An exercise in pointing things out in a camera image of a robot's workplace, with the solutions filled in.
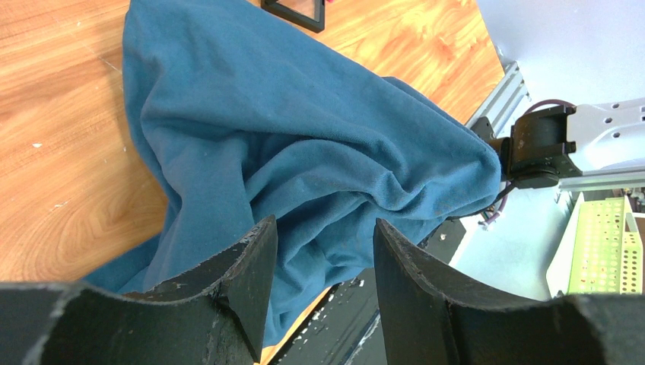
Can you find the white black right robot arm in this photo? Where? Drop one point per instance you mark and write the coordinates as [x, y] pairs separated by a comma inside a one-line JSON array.
[[576, 148]]

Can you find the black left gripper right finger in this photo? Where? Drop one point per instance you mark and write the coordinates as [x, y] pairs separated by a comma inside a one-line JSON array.
[[491, 326]]

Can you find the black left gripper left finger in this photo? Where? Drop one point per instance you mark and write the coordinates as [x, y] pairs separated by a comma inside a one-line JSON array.
[[212, 314]]

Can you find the green perforated bin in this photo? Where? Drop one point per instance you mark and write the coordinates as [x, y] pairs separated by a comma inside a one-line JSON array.
[[601, 250]]

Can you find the black square frame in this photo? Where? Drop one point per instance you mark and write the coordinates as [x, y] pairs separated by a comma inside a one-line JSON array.
[[306, 14]]

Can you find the blue cloth garment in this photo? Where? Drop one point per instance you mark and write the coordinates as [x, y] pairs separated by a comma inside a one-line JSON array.
[[239, 116]]

